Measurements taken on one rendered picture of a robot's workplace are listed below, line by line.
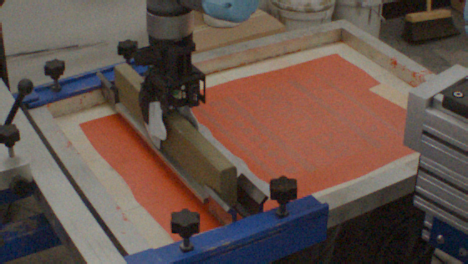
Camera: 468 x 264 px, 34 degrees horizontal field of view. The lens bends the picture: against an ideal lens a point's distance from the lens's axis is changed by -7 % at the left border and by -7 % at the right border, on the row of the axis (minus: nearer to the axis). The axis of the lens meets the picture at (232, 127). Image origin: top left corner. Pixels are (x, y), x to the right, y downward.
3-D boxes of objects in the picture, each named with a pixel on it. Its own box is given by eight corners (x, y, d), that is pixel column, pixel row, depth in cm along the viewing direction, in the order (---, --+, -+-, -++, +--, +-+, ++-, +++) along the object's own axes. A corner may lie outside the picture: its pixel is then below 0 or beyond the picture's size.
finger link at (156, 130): (155, 163, 134) (161, 112, 130) (140, 146, 138) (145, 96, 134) (172, 160, 135) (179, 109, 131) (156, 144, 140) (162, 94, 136)
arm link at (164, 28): (138, 6, 127) (184, -5, 130) (139, 31, 129) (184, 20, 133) (158, 21, 121) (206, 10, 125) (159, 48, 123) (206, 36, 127)
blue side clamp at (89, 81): (155, 83, 171) (154, 53, 167) (165, 93, 167) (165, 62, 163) (25, 120, 158) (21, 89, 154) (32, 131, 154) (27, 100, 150)
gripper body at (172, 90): (165, 119, 129) (162, 49, 122) (142, 96, 135) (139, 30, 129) (207, 107, 132) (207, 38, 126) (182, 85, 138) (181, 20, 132)
